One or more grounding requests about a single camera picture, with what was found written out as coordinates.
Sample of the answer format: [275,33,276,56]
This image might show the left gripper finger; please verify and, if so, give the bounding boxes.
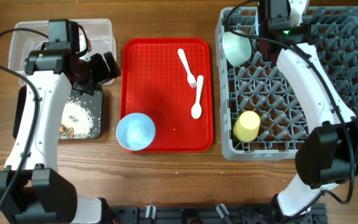
[90,54,110,84]
[104,52,121,78]

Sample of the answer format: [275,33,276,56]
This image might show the food scraps and rice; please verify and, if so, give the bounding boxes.
[60,100,101,139]

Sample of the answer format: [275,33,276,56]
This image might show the small light blue bowl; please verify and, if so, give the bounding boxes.
[116,113,156,151]

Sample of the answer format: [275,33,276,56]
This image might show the white plastic spoon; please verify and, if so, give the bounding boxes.
[191,75,204,119]

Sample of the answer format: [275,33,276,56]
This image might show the green bowl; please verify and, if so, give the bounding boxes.
[223,32,252,67]

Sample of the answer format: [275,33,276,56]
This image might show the yellow plastic cup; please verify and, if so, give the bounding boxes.
[233,111,260,142]

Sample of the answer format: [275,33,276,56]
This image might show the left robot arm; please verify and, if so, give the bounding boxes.
[0,19,121,223]

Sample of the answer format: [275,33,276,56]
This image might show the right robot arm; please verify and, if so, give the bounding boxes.
[256,0,358,222]

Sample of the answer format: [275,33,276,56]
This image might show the black waste tray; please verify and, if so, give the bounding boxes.
[12,83,104,140]

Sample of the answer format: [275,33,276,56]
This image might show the grey dishwasher rack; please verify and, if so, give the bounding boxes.
[215,6,358,161]

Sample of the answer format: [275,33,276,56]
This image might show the clear plastic bin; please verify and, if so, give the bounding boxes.
[8,19,116,75]

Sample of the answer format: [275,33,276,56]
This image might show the red serving tray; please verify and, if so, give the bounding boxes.
[120,37,214,153]

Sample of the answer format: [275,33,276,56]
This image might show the white plastic fork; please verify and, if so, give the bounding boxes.
[177,49,197,88]

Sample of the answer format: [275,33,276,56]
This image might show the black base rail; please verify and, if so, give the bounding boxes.
[107,203,328,224]

